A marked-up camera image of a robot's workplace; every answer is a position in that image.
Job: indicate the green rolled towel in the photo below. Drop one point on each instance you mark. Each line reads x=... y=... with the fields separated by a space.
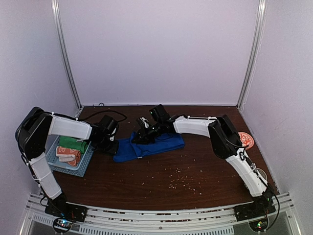
x=73 y=143

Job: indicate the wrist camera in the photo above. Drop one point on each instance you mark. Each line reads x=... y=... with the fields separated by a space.
x=143 y=122
x=112 y=135

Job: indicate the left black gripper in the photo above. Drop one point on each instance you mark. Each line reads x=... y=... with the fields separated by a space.
x=113 y=151

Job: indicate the right aluminium frame post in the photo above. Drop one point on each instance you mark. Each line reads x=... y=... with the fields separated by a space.
x=256 y=43

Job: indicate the orange bunny pattern towel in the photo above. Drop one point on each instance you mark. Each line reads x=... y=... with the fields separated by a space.
x=70 y=156

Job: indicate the blue towel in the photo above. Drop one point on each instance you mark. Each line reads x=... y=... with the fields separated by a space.
x=128 y=151

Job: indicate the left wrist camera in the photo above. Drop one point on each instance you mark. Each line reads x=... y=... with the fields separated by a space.
x=112 y=135

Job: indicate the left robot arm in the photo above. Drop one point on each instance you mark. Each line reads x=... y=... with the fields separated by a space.
x=31 y=136

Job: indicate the aluminium frame post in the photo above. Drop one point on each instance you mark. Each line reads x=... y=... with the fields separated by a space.
x=64 y=53
x=256 y=43

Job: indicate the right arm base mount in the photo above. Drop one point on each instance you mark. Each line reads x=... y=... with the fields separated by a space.
x=256 y=215

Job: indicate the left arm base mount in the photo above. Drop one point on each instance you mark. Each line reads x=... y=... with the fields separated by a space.
x=65 y=220

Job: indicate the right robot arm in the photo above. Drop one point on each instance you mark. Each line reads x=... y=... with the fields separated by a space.
x=225 y=141

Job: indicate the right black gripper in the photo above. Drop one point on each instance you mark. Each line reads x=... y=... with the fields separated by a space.
x=143 y=133

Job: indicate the orange white patterned bowl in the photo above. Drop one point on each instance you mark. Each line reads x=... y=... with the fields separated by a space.
x=246 y=140

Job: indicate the front aluminium rail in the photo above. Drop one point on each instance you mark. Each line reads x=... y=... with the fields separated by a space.
x=206 y=221

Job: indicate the light blue plastic basket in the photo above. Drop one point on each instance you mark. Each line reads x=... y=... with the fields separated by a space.
x=81 y=168

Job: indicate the left aluminium frame post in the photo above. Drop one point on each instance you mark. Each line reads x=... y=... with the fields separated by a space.
x=64 y=53

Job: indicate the grey striped mug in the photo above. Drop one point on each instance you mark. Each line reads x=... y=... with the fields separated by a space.
x=262 y=173

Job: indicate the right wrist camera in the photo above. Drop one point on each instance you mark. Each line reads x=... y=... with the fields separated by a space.
x=143 y=122

